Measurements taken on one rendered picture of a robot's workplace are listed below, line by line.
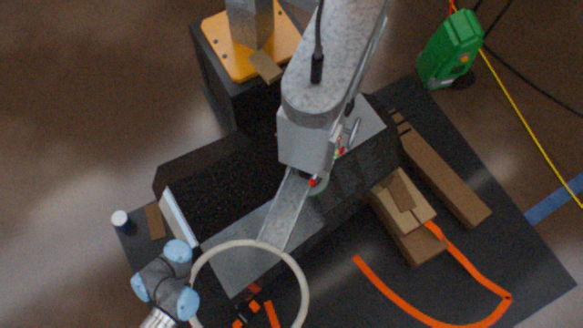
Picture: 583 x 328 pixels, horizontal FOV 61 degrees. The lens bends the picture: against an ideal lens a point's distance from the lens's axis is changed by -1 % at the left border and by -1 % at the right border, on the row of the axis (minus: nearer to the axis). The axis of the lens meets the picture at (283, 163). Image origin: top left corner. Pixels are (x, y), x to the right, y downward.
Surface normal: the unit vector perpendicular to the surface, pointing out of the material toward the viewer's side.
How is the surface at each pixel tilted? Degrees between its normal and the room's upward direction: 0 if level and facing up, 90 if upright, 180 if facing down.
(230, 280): 45
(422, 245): 0
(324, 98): 0
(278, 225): 2
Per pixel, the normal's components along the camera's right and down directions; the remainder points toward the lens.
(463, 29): -0.54, -0.22
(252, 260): 0.39, 0.25
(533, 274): -0.01, -0.40
